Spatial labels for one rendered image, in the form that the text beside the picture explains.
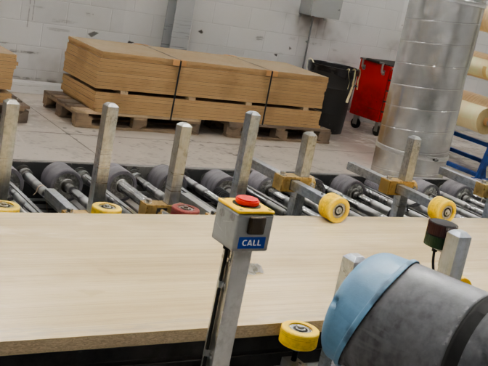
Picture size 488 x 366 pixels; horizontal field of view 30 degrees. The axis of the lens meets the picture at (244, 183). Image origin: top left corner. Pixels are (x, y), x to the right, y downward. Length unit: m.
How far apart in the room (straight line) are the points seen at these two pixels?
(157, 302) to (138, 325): 0.13
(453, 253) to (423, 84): 4.09
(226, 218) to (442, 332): 0.75
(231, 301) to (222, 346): 0.08
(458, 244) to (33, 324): 0.82
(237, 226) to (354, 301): 0.66
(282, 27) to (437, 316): 9.36
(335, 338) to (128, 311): 1.02
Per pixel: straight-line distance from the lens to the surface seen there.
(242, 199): 1.47
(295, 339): 1.85
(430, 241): 1.85
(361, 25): 10.73
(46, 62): 8.95
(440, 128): 5.95
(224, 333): 1.55
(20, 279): 1.90
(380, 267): 0.83
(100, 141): 2.56
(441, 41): 5.85
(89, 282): 1.94
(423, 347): 0.78
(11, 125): 2.45
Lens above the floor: 1.60
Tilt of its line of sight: 14 degrees down
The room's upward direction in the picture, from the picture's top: 11 degrees clockwise
